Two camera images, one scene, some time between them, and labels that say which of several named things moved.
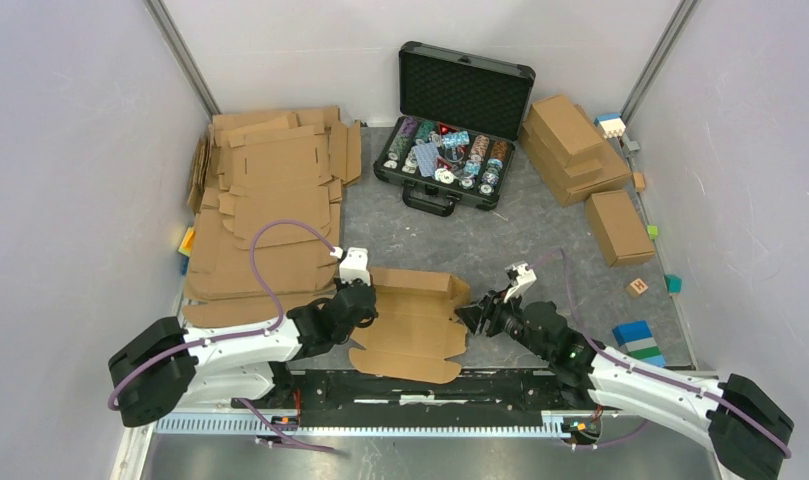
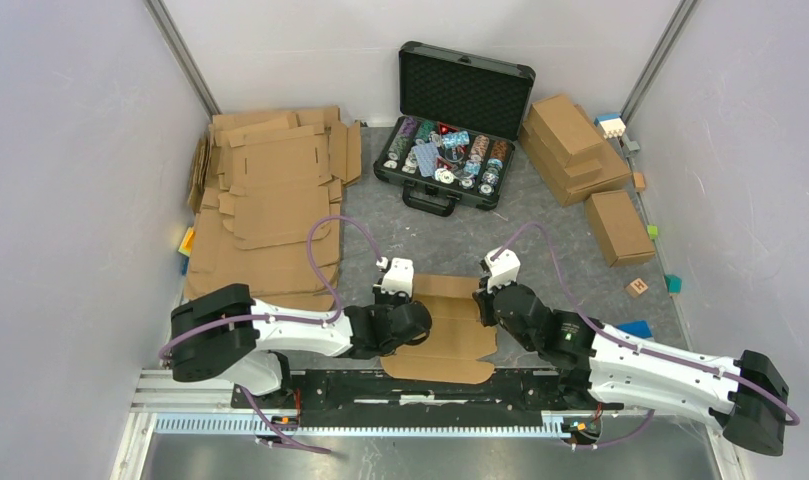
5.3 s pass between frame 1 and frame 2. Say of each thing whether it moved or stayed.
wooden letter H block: stayed
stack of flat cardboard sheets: stayed
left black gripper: moved
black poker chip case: stayed
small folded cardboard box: stayed
